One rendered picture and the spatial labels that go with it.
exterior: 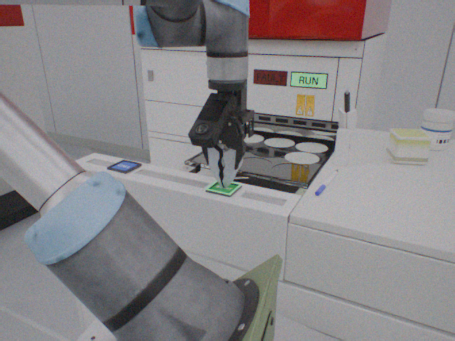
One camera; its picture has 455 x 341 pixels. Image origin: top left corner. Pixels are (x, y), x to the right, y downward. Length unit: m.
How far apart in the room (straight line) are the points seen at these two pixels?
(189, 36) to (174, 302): 0.42
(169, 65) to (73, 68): 2.68
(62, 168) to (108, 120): 3.33
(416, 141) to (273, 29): 0.54
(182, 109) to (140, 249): 1.10
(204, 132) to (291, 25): 0.64
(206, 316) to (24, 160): 0.33
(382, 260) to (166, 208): 0.42
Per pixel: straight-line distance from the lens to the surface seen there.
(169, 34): 0.62
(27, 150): 0.57
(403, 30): 2.67
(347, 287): 0.70
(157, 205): 0.80
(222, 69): 0.66
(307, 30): 1.17
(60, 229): 0.40
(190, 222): 0.77
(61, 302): 2.07
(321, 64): 1.22
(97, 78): 3.86
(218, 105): 0.66
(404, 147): 0.94
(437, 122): 1.07
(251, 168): 1.01
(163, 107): 1.51
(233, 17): 0.65
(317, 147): 1.21
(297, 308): 0.77
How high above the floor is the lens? 1.28
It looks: 22 degrees down
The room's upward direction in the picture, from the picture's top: straight up
